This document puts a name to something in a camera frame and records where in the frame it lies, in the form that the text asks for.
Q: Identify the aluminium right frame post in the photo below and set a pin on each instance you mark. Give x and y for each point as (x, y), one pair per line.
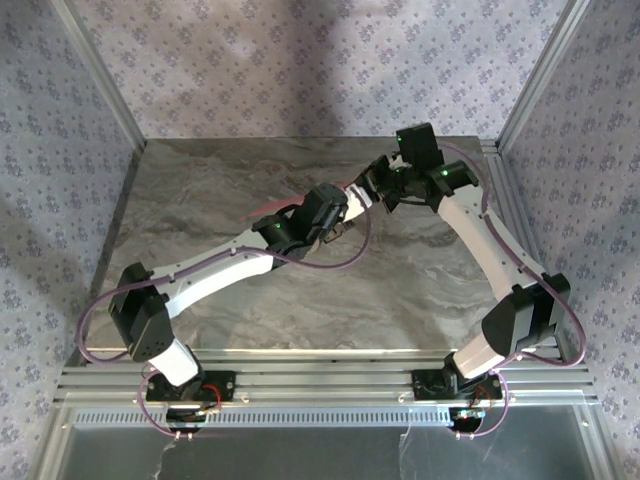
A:
(539, 75)

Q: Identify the aluminium frame post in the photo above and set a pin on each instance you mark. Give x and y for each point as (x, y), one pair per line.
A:
(539, 75)
(105, 80)

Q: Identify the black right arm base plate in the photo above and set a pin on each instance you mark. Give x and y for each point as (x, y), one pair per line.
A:
(420, 380)

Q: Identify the black controller board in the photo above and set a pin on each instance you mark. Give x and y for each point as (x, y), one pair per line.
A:
(182, 415)
(467, 422)

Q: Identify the long aluminium base rail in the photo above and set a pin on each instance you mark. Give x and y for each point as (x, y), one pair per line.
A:
(320, 372)

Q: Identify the black right controller board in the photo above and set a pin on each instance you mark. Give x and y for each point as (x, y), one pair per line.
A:
(467, 422)

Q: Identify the aluminium side rail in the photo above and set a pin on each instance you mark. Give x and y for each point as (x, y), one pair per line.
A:
(520, 220)

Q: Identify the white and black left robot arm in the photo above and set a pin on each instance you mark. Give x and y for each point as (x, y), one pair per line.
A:
(210, 280)

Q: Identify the black left controller board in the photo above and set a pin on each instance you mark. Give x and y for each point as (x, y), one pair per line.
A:
(182, 415)

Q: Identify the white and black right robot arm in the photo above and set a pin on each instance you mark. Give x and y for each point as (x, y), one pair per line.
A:
(480, 240)

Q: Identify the aluminium left frame post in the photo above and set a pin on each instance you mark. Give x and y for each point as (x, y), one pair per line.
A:
(105, 80)

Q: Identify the shiny metal sheet panel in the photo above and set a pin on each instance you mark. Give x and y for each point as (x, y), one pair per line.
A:
(300, 457)

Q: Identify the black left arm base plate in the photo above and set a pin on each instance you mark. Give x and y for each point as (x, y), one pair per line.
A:
(222, 380)

